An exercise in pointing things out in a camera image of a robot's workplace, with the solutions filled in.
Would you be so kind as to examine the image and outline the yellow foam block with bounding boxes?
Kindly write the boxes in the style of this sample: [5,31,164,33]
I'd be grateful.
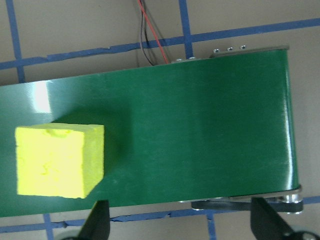
[14,122,105,200]

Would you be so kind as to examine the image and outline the green conveyor belt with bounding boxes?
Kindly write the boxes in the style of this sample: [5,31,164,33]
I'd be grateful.
[0,44,305,218]

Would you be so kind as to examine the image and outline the black thin wire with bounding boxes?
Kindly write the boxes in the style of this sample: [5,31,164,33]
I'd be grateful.
[138,0,156,67]

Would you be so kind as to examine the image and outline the red thin wire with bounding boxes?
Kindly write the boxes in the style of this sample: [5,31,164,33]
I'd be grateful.
[136,0,169,63]

